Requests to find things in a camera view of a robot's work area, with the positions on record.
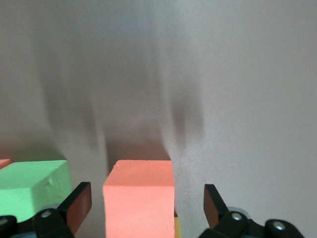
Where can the green foam cube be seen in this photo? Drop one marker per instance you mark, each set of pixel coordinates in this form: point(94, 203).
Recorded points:
point(24, 188)

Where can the orange foam cube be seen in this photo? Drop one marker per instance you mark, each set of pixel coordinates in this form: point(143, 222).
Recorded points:
point(138, 198)
point(4, 162)

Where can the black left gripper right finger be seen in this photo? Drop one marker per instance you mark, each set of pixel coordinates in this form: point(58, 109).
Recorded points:
point(213, 205)

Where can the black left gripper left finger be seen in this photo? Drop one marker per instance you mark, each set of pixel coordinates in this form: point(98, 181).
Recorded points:
point(76, 205)

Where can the brown table cover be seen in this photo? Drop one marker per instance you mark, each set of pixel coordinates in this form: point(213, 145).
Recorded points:
point(223, 74)

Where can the yellow foam cube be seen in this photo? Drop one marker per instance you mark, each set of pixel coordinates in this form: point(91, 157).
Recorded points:
point(177, 228)

